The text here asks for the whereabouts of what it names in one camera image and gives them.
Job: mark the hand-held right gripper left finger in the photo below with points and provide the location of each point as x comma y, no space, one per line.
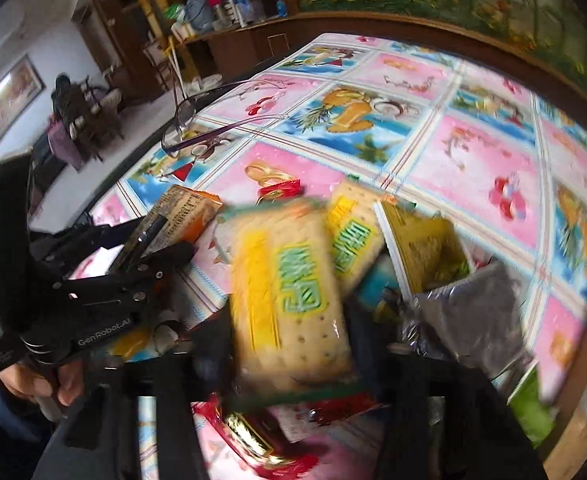
173,410

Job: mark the silver foil snack packet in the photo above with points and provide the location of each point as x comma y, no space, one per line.
468,310

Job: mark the brown wooden sideboard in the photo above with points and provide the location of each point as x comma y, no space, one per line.
253,42

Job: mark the chair with dark cloth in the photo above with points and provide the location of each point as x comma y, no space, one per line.
73,110

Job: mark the person's left hand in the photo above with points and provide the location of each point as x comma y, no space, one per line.
38,385

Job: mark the framed wall painting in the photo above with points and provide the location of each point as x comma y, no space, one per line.
3,105

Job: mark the printed fruit tablecloth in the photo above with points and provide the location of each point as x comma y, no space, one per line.
473,160

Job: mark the red candy wrapper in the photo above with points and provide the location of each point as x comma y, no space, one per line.
278,190

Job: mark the small green yellow cracker packet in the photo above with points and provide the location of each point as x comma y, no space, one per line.
353,235

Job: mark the large green yellow cracker packet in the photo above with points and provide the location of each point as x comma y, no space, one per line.
283,300

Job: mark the green yellow striped snack packet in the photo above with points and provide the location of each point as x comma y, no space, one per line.
423,255

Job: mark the orange snack packet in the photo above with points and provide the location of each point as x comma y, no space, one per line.
193,215

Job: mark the teal snack packet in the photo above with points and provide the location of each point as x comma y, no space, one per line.
378,285

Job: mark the purple frame eyeglasses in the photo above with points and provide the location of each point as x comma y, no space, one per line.
177,122

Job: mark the red gold snack packet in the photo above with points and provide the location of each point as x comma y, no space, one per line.
258,440

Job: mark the dark wooden cabinet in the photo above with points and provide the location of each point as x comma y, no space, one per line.
118,30

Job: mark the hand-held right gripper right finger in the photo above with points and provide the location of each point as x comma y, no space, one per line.
423,410

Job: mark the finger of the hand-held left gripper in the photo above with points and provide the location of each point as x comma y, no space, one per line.
168,256
146,240

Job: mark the bright green snack packet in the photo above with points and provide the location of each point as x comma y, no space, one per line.
528,405

